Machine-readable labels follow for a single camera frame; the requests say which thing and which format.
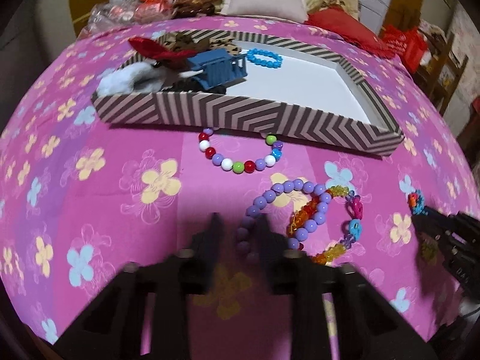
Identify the black hair clip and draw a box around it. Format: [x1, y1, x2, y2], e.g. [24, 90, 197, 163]
[165, 84, 227, 96]

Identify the light blue bead bracelet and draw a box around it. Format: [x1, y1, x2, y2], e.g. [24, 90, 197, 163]
[247, 48, 283, 69]

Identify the striped cardboard box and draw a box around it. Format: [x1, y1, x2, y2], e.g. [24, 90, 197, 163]
[92, 29, 405, 157]

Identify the red paper bag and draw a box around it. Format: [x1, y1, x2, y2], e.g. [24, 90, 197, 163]
[380, 24, 428, 74]

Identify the orange yellow crystal bracelet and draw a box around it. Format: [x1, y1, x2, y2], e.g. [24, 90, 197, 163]
[287, 184, 364, 265]

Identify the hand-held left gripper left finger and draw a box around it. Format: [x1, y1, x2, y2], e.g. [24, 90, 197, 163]
[52, 213, 226, 360]

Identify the leopard print scrunchie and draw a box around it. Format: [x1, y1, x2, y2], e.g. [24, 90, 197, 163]
[159, 32, 242, 55]

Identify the teal orange beaded ornament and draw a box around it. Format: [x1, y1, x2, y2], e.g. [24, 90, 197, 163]
[408, 189, 427, 216]

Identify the red hair bow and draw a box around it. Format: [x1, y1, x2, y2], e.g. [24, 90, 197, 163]
[128, 37, 197, 62]

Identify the white fluffy hair tie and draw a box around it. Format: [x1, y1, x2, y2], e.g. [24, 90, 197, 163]
[98, 62, 177, 94]

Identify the pink floral bed sheet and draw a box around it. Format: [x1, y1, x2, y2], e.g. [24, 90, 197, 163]
[0, 17, 480, 360]

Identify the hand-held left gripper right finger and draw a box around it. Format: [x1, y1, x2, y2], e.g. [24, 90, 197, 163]
[255, 215, 439, 360]

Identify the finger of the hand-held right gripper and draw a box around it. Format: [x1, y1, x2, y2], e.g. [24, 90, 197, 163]
[412, 205, 457, 241]

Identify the wooden chair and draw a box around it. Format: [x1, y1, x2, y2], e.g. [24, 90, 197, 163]
[412, 30, 469, 115]

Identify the pink floral curtain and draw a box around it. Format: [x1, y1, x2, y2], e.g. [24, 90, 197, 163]
[442, 0, 480, 94]

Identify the red frilled pillow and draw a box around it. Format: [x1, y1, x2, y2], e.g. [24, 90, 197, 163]
[305, 7, 391, 59]

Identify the pile of plastic-wrapped packets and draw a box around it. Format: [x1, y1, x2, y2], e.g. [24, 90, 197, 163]
[89, 0, 177, 31]

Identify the multicoloured bead bracelet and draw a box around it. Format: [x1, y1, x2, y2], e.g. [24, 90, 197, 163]
[198, 127, 284, 175]

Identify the purple bead bracelet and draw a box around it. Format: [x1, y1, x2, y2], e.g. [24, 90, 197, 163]
[235, 179, 331, 259]

